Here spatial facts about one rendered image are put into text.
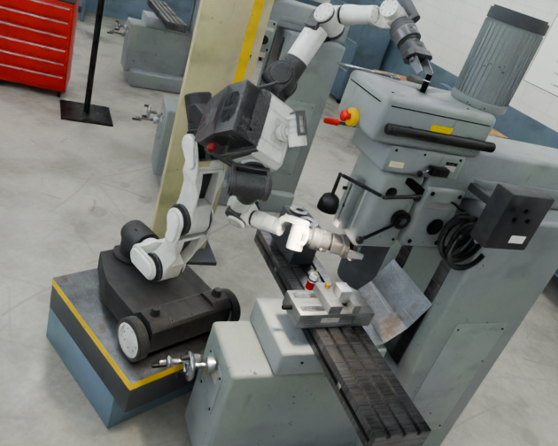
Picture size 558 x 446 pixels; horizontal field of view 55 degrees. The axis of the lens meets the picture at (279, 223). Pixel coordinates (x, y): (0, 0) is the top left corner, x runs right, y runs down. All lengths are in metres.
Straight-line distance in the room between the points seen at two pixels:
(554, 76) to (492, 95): 5.11
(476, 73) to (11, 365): 2.49
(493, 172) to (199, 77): 1.97
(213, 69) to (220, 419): 2.09
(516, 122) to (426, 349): 5.16
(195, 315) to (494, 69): 1.62
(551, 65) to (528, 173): 4.95
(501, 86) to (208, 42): 1.93
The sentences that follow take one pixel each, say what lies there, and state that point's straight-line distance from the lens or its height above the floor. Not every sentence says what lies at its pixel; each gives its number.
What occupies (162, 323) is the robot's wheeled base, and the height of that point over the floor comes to 0.60.
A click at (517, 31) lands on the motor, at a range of 1.97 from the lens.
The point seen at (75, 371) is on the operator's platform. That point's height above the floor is 0.06.
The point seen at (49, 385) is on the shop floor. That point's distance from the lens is 2.98.
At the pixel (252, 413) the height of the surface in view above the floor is 0.51.
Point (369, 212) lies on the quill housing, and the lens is 1.93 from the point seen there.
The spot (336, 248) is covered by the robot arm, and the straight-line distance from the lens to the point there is 2.07.
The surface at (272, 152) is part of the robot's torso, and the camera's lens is 1.95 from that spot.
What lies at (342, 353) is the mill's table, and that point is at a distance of 2.11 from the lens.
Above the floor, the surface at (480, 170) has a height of 1.69.
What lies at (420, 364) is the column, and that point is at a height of 0.82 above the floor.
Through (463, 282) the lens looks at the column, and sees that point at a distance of 2.22.
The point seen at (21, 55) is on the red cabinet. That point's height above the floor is 0.38.
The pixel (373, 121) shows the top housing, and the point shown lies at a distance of 1.73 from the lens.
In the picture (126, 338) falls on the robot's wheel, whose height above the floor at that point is 0.48.
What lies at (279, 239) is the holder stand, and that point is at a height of 0.97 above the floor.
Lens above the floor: 2.21
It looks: 27 degrees down
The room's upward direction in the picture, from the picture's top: 19 degrees clockwise
